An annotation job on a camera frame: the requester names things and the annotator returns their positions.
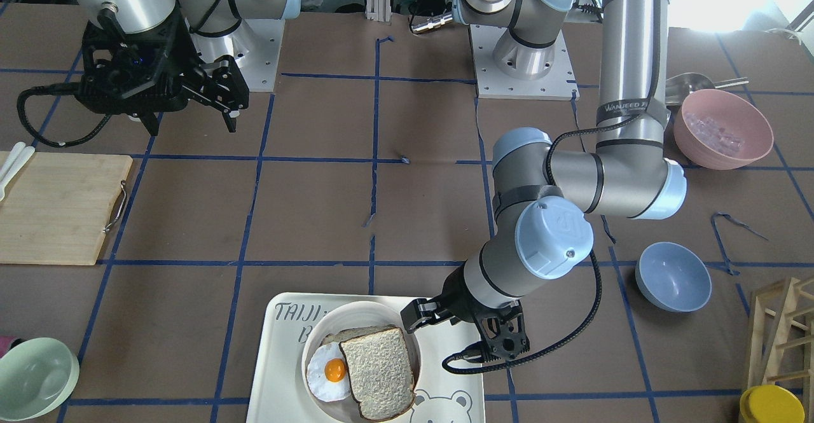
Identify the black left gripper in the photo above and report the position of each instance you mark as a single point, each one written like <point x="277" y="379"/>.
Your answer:
<point x="455" y="296"/>

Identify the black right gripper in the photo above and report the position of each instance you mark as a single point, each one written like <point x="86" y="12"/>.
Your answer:
<point x="180" y="58"/>

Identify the cream round plate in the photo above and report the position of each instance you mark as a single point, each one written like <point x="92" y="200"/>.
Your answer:
<point x="358" y="314"/>

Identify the bread slice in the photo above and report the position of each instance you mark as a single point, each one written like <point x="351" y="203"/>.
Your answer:
<point x="349" y="333"/>
<point x="380" y="373"/>

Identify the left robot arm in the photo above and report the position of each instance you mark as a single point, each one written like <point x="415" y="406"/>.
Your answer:
<point x="544" y="188"/>

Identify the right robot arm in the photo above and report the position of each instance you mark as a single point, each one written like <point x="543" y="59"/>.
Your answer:
<point x="211" y="18"/>

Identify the bread slice on plate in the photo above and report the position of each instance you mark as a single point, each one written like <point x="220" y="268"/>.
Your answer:
<point x="349" y="333"/>

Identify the cream bear serving tray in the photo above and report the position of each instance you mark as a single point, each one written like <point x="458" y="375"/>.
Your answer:
<point x="278" y="390"/>

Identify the fried egg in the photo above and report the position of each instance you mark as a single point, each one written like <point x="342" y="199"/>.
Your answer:
<point x="327" y="374"/>

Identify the wooden cutting board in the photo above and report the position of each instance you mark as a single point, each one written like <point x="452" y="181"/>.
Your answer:
<point x="58" y="208"/>

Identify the white plastic spoon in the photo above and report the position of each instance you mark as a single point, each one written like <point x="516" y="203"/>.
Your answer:
<point x="17" y="158"/>

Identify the blue bowl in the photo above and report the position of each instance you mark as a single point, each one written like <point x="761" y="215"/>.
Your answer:
<point x="673" y="278"/>

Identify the pink cloth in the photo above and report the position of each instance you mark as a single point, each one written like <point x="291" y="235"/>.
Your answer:
<point x="7" y="343"/>

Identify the green bowl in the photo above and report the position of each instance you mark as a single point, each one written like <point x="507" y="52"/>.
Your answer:
<point x="36" y="377"/>

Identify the metal ladle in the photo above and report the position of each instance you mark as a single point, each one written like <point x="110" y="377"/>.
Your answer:
<point x="679" y="87"/>

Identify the pink bowl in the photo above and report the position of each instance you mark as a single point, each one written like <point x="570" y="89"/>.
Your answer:
<point x="721" y="131"/>

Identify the yellow cup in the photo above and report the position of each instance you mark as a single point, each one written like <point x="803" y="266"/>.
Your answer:
<point x="770" y="403"/>

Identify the wooden dish rack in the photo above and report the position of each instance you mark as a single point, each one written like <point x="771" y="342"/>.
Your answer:
<point x="779" y="348"/>

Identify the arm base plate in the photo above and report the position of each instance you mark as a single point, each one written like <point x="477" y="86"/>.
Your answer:
<point x="508" y="70"/>
<point x="255" y="45"/>

